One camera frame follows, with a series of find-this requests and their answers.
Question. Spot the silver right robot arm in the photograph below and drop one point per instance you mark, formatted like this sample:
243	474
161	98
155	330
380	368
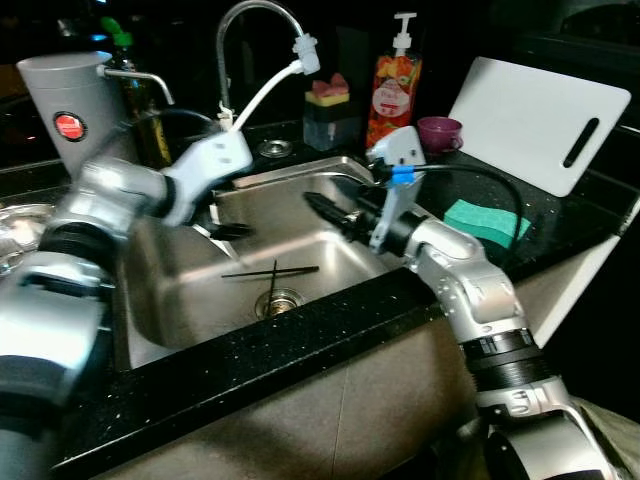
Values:
475	290

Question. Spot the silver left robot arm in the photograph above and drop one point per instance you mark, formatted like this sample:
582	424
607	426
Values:
55	290

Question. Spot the black chopstick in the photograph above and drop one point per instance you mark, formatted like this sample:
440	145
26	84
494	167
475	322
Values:
272	280
295	269

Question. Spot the round metal countertop hole cover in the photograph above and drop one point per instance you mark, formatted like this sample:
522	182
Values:
275	149

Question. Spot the black sponge holder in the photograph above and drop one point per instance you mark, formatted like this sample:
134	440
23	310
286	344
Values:
325	125

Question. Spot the stainless steel sink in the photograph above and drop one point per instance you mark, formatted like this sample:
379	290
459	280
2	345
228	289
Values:
190	300

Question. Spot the metal sink drain strainer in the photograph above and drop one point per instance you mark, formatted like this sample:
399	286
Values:
280	304

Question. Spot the green sponge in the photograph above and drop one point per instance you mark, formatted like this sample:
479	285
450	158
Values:
475	222

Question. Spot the purple cup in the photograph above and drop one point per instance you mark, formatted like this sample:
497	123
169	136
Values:
438	132

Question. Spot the orange dish soap pump bottle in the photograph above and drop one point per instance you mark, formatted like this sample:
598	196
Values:
393	100

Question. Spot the oil bottle with green cap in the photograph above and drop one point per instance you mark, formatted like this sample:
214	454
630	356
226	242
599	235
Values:
140	105

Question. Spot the small chrome canister tap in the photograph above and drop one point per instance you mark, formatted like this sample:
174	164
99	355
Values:
140	74

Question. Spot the chrome gooseneck sink faucet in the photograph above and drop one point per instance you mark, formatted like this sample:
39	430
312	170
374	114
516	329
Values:
222	40

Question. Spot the grey canister with red logo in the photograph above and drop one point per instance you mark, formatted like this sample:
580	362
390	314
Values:
65	100

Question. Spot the shiny metal dish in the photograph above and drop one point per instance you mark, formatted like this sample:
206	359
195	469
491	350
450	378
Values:
20	235

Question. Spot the white plastic cutting board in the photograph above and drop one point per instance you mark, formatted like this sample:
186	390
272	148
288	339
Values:
520	115

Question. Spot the olive plastic bag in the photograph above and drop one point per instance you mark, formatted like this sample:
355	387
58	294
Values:
615	440

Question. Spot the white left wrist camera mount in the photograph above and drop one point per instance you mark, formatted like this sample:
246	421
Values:
210	160

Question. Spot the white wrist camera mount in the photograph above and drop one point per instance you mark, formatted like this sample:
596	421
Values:
402	150
210	160

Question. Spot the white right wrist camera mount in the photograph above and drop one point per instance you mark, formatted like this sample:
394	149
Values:
402	150

